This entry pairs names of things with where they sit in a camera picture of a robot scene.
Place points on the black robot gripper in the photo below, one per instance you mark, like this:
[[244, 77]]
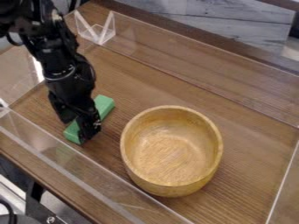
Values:
[[71, 82]]

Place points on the black table leg frame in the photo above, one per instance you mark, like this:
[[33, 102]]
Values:
[[35, 209]]

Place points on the green rectangular block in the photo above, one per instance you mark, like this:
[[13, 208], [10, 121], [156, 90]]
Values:
[[105, 105]]

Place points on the clear acrylic corner bracket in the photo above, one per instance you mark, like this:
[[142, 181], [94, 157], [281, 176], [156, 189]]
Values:
[[99, 34]]

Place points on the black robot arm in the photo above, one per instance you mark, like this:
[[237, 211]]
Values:
[[38, 22]]

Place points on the brown wooden bowl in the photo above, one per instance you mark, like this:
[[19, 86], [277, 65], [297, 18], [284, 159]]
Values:
[[172, 149]]

